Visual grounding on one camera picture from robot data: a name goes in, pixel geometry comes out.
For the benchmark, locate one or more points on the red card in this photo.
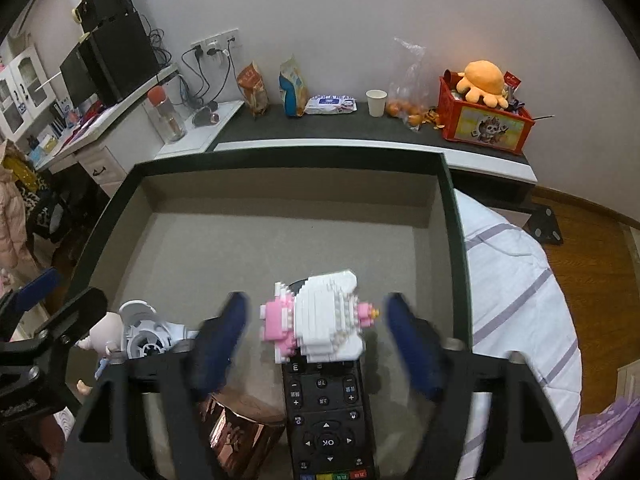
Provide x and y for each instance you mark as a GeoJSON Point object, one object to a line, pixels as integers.
{"type": "Point", "coordinates": [512, 81]}

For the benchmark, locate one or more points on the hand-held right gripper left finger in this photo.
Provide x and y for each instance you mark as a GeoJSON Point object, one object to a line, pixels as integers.
{"type": "Point", "coordinates": [220, 340]}

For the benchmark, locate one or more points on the white desk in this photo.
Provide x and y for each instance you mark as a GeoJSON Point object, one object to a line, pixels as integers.
{"type": "Point", "coordinates": [110, 155]}

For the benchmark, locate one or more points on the white paper cup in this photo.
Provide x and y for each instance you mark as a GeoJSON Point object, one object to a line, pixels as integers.
{"type": "Point", "coordinates": [376, 104]}

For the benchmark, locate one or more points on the white wall outlet strip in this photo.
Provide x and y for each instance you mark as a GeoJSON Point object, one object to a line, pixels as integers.
{"type": "Point", "coordinates": [215, 42]}

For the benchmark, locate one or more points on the blue and white snack bag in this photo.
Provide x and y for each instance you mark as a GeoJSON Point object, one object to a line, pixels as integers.
{"type": "Point", "coordinates": [293, 87]}

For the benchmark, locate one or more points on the black bathroom scale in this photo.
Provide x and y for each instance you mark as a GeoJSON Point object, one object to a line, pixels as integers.
{"type": "Point", "coordinates": [545, 225]}

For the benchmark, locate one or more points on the yellow scarf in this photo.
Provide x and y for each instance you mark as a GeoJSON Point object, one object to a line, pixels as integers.
{"type": "Point", "coordinates": [20, 172]}

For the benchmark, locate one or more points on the red printed crate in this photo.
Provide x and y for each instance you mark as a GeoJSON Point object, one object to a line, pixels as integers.
{"type": "Point", "coordinates": [485, 130]}

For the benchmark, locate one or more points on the white bedside cabinet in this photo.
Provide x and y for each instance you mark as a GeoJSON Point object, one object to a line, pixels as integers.
{"type": "Point", "coordinates": [200, 139]}

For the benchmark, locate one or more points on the black computer tower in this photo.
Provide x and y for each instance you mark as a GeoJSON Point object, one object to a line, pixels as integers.
{"type": "Point", "coordinates": [122, 55]}

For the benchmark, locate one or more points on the wet wipes pack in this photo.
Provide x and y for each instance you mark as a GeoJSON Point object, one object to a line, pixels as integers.
{"type": "Point", "coordinates": [330, 104]}

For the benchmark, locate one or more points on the pink printed blanket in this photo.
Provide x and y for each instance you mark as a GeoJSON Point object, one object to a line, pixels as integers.
{"type": "Point", "coordinates": [600, 440]}

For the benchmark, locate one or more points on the small dark round gadget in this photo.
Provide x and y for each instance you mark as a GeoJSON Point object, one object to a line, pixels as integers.
{"type": "Point", "coordinates": [205, 116]}

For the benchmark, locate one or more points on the pink padded coat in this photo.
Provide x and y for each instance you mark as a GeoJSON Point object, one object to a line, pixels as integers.
{"type": "Point", "coordinates": [15, 210]}

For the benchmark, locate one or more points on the black remote control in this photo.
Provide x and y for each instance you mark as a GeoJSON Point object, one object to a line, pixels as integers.
{"type": "Point", "coordinates": [325, 425]}

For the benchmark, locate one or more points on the white glass door cabinet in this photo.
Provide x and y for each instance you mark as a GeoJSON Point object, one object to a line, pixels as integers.
{"type": "Point", "coordinates": [25, 90]}

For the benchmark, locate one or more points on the white and pink brick figure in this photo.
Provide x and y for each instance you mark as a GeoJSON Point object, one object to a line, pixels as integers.
{"type": "Point", "coordinates": [325, 320]}

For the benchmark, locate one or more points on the clear plastic bag of oranges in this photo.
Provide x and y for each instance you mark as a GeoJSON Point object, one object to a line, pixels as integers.
{"type": "Point", "coordinates": [410, 90]}

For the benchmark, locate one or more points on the blue and white carton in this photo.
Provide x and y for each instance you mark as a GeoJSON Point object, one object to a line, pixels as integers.
{"type": "Point", "coordinates": [64, 109]}

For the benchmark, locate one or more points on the clear bottle with orange cap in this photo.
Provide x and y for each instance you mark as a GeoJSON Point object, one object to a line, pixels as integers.
{"type": "Point", "coordinates": [167, 117]}

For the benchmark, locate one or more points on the black office chair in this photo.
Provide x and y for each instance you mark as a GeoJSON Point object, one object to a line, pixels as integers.
{"type": "Point", "coordinates": [65, 215]}

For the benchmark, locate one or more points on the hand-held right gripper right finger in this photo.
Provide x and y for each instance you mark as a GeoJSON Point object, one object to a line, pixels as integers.
{"type": "Point", "coordinates": [415, 345]}

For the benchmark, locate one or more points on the pink doll figurine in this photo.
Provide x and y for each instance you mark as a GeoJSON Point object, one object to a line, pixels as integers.
{"type": "Point", "coordinates": [107, 332]}

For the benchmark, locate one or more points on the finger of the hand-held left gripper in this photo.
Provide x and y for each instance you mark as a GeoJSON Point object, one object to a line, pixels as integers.
{"type": "Point", "coordinates": [85, 305]}
{"type": "Point", "coordinates": [37, 287]}

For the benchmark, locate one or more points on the orange octopus plush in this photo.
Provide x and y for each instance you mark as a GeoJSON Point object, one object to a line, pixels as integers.
{"type": "Point", "coordinates": [482, 80]}

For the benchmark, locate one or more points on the pink box with black rim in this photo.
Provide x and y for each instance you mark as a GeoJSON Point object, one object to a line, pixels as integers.
{"type": "Point", "coordinates": [300, 230]}

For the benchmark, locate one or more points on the rose gold metallic cup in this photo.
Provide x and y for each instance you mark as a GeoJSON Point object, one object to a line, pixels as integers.
{"type": "Point", "coordinates": [240, 435]}

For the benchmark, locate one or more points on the black computer monitor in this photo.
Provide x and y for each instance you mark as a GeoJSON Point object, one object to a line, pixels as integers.
{"type": "Point", "coordinates": [77, 77]}

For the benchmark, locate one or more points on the orange snack bag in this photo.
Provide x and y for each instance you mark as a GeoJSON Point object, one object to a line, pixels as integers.
{"type": "Point", "coordinates": [252, 90]}

